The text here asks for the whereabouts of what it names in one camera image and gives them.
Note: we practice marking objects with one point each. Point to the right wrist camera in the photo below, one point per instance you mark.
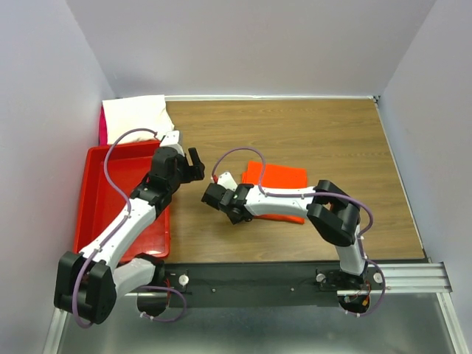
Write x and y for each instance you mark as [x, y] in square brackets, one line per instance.
[226, 180]

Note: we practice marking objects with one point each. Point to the folded white t-shirt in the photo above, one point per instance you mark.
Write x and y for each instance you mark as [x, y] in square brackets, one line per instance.
[147, 111]

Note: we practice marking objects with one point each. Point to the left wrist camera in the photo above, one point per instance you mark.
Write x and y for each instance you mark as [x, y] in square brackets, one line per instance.
[172, 139]

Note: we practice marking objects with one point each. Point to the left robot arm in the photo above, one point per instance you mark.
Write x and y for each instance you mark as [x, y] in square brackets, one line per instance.
[89, 282]

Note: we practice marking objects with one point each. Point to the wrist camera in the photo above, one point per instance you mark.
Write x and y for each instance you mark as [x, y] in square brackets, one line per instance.
[226, 180]
[172, 139]

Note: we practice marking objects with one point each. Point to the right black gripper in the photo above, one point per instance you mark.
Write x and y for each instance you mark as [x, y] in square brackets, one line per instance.
[212, 195]

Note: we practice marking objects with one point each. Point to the orange t-shirt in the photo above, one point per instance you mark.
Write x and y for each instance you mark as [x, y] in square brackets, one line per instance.
[277, 176]

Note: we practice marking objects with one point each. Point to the red plastic bin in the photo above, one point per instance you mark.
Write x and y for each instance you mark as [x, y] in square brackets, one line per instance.
[99, 203]

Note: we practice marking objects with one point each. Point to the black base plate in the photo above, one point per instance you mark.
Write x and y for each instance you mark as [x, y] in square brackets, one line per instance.
[243, 285]

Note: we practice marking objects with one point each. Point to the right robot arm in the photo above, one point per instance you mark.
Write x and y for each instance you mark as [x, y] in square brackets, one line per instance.
[339, 219]

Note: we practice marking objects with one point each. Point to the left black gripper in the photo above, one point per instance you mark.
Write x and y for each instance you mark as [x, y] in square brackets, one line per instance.
[188, 168]

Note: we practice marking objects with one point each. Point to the folded pink t-shirt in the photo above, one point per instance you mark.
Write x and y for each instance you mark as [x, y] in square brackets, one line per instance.
[102, 130]

